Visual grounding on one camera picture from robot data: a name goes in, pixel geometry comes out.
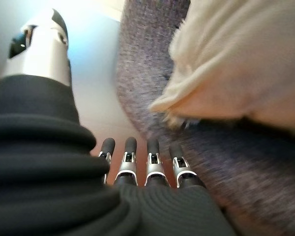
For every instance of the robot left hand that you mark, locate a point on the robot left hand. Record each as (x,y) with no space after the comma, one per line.
(39,184)

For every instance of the grey fabric armchair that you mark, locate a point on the grey fabric armchair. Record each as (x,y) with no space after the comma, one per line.
(142,61)

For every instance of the white fringed cushion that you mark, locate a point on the white fringed cushion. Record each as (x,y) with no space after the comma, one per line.
(236,68)

